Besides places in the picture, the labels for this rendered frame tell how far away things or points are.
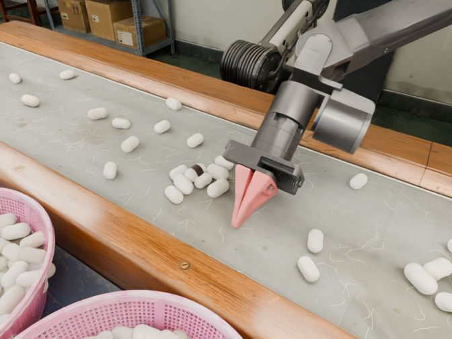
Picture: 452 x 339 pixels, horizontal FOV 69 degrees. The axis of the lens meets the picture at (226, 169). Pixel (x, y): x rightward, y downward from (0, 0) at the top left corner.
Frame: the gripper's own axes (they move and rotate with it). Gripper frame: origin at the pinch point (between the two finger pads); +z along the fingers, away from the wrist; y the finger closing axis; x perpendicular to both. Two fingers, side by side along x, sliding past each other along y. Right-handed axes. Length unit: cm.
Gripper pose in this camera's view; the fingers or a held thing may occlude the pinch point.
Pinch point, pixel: (237, 221)
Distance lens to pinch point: 43.3
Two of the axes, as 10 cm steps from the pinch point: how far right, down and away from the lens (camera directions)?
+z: -4.4, 8.9, -1.3
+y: 8.4, 3.6, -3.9
